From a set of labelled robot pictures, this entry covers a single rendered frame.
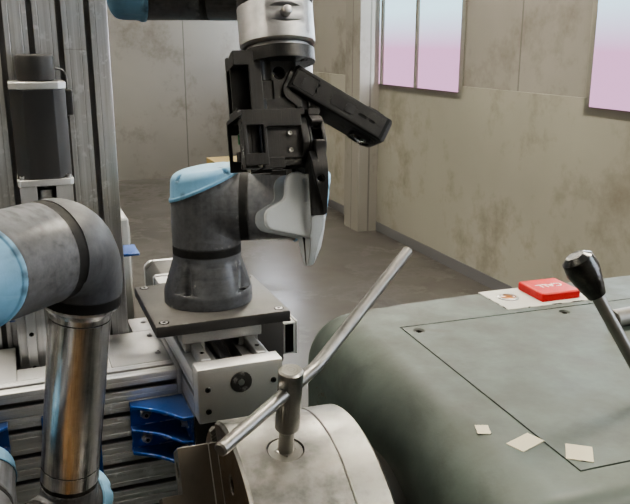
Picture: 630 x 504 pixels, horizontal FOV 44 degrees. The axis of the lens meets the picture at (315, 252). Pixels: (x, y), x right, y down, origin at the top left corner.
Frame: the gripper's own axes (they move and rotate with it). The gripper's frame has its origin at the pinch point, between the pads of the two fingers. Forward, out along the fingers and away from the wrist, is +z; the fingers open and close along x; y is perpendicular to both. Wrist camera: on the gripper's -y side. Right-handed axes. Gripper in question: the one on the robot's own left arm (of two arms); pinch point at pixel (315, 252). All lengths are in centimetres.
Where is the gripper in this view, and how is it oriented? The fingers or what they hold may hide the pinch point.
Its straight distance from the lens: 77.3
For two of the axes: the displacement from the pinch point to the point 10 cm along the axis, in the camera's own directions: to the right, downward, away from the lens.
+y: -9.5, 0.8, -3.1
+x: 3.1, 0.0, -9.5
